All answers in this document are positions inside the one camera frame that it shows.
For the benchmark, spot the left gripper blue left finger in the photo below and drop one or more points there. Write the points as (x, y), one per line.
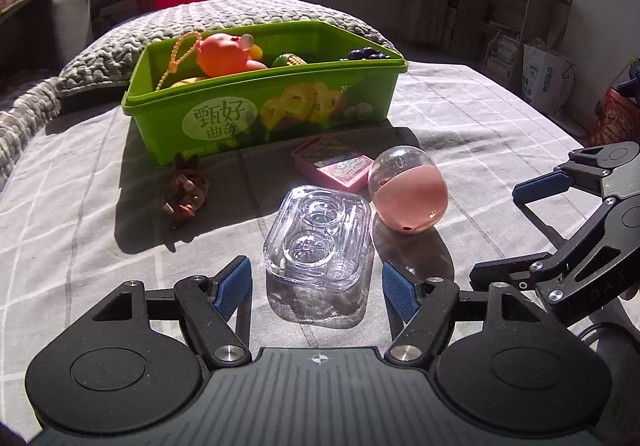
(229, 293)

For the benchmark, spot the grey sofa armrest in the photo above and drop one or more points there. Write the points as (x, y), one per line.
(45, 35)

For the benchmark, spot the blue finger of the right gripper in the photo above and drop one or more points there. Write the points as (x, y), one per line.
(544, 186)
(514, 271)

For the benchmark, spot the pink clear capsule ball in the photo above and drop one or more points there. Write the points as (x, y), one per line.
(408, 191)

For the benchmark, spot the purple toy grapes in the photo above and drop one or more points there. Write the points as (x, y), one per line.
(365, 53)

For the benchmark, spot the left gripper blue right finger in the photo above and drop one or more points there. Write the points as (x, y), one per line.
(408, 296)

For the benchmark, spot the small brown animal figurine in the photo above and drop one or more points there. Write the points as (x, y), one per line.
(188, 191)

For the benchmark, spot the pink pig squeeze toy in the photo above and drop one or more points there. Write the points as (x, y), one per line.
(220, 54)

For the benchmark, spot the pink card box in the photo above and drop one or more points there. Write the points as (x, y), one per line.
(327, 162)

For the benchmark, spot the grey checked blanket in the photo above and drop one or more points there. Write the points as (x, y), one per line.
(29, 100)

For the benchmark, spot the toy corn cob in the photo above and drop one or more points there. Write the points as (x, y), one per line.
(288, 60)

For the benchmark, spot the grey knitted pillow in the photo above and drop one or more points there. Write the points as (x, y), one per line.
(108, 62)

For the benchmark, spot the red snack bag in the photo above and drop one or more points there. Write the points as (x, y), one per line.
(618, 120)

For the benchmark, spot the clear plastic lens case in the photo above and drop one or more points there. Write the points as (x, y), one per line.
(319, 239)

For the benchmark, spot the yellow toy pumpkin bowl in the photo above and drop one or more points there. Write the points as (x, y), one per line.
(188, 81)

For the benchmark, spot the green plastic cookie box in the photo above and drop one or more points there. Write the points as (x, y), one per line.
(256, 107)

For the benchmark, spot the white paper bag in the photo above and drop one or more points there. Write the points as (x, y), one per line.
(548, 79)

